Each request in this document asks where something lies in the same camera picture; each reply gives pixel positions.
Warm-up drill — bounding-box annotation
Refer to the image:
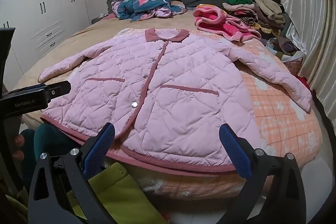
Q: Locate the pink quilted jacket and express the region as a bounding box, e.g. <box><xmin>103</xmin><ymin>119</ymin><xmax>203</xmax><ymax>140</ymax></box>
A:
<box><xmin>38</xmin><ymin>28</ymin><xmax>312</xmax><ymax>173</ymax></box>

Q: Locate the green yellow clothing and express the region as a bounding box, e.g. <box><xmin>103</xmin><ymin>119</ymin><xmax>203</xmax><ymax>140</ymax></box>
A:
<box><xmin>67</xmin><ymin>161</ymin><xmax>169</xmax><ymax>224</ymax></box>

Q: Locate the bag of clothes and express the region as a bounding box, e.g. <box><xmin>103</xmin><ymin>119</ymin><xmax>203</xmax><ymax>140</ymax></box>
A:
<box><xmin>265</xmin><ymin>37</ymin><xmax>305</xmax><ymax>76</ymax></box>

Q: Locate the pile of folded clothes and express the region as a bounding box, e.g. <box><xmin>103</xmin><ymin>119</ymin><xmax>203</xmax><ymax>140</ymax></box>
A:
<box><xmin>222</xmin><ymin>0</ymin><xmax>290</xmax><ymax>39</ymax></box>

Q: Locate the person's left hand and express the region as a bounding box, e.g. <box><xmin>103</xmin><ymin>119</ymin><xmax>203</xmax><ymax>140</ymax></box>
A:
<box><xmin>12</xmin><ymin>135</ymin><xmax>25</xmax><ymax>161</ymax></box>

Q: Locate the orange plaid cloud blanket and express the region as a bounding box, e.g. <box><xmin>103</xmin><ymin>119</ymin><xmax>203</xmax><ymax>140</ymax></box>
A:
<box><xmin>110</xmin><ymin>27</ymin><xmax>323</xmax><ymax>200</ymax></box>

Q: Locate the tan bed cover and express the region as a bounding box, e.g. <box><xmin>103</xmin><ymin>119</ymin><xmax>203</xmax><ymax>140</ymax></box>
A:
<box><xmin>18</xmin><ymin>12</ymin><xmax>196</xmax><ymax>136</ymax></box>

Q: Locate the white wardrobe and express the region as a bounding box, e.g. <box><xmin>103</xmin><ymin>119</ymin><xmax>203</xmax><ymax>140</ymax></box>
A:
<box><xmin>1</xmin><ymin>0</ymin><xmax>89</xmax><ymax>90</ymax></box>

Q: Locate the teal flamingo quilt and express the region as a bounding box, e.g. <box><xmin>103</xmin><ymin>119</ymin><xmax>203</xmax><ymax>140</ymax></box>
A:
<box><xmin>110</xmin><ymin>0</ymin><xmax>187</xmax><ymax>22</ymax></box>

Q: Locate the pink fleece garment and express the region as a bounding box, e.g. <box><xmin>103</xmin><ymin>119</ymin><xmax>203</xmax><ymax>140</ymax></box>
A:
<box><xmin>193</xmin><ymin>4</ymin><xmax>261</xmax><ymax>42</ymax></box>

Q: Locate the cream satin curtain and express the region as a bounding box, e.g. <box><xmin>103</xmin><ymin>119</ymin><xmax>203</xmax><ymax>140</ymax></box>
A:
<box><xmin>282</xmin><ymin>0</ymin><xmax>335</xmax><ymax>122</ymax></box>

